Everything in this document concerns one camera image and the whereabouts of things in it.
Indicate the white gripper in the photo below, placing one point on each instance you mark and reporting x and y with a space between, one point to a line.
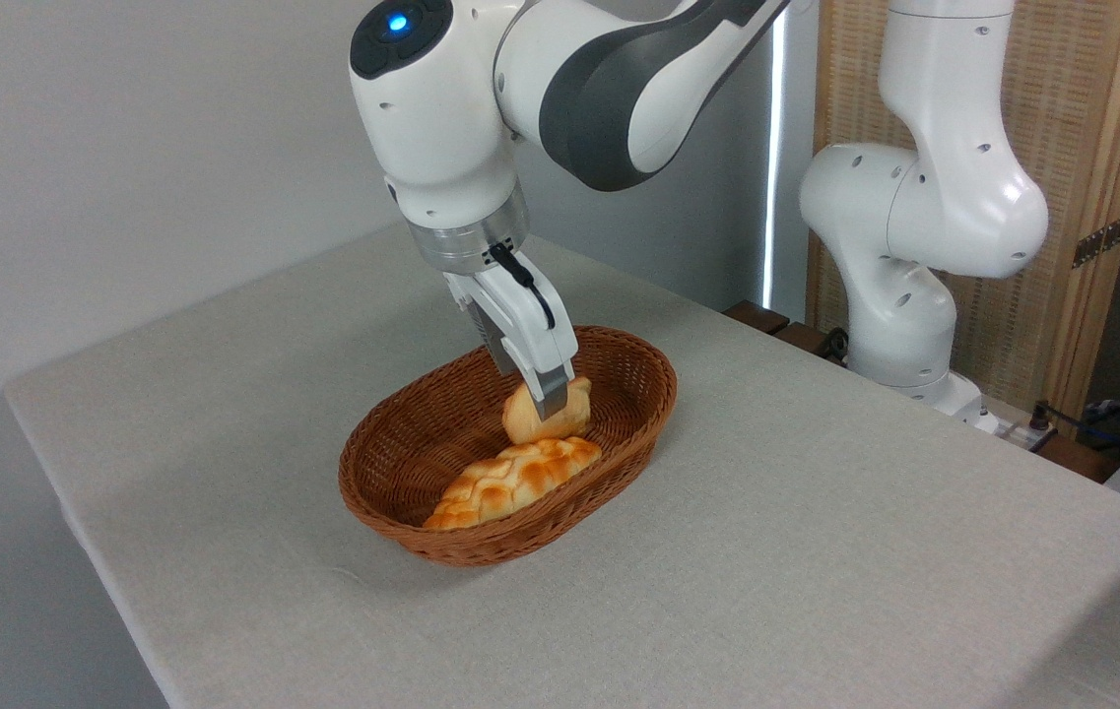
530 320

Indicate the round knotted bread bun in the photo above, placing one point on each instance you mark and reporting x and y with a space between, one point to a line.
520 421

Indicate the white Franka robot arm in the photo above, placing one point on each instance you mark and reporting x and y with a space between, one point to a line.
441 118

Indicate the long braided bread loaf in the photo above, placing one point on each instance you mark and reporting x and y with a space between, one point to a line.
510 480

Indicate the brown woven wicker basket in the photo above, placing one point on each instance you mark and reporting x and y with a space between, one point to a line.
422 443

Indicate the dark wooden base board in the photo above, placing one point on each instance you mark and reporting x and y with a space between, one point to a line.
761 317

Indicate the grey tablecloth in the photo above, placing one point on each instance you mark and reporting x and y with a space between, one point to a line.
225 443

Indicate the white power strip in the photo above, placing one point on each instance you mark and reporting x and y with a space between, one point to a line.
1018 433

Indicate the metal screen hinge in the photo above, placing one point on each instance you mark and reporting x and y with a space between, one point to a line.
1101 240

